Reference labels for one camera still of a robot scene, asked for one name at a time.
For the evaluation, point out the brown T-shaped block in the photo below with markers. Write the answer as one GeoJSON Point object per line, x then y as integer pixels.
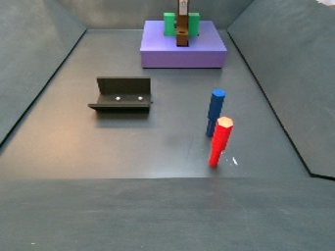
{"type": "Point", "coordinates": [182, 30]}

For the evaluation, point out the green U-shaped block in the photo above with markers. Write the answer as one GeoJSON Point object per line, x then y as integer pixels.
{"type": "Point", "coordinates": [170, 24]}

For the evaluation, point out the purple square board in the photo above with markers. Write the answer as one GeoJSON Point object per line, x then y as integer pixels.
{"type": "Point", "coordinates": [206, 52]}

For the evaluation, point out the blue hexagonal peg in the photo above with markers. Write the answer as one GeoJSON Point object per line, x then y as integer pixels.
{"type": "Point", "coordinates": [218, 97]}

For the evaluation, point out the red hexagonal peg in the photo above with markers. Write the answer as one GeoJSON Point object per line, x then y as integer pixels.
{"type": "Point", "coordinates": [222, 133]}

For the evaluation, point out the black angle bracket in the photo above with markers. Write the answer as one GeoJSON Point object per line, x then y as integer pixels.
{"type": "Point", "coordinates": [123, 93]}

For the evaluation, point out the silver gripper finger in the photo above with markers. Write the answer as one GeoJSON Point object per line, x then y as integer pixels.
{"type": "Point", "coordinates": [183, 7]}

